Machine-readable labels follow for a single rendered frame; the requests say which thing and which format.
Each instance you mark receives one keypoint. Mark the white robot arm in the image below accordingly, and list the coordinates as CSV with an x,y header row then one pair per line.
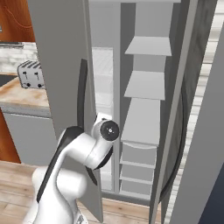
x,y
68,172

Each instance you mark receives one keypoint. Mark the grey fridge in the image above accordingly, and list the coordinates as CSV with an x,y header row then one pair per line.
x,y
143,122

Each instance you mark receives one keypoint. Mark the grey base cabinet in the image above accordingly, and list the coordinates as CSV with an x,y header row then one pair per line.
x,y
30,140

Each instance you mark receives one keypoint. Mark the silver toaster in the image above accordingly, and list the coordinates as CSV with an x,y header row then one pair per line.
x,y
31,76

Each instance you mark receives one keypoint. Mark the grey tall cabinet panel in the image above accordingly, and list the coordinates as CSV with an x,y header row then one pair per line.
x,y
204,145

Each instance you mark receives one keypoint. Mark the wooden cabinet side panel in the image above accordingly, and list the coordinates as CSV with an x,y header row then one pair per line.
x,y
7,145

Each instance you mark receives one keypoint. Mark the black hob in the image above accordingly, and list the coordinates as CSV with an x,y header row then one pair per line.
x,y
5,79

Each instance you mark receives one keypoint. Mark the grey extractor hood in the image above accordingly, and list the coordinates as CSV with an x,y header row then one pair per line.
x,y
11,44

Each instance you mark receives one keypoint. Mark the wooden wall cupboard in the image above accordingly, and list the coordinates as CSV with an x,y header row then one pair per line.
x,y
17,20

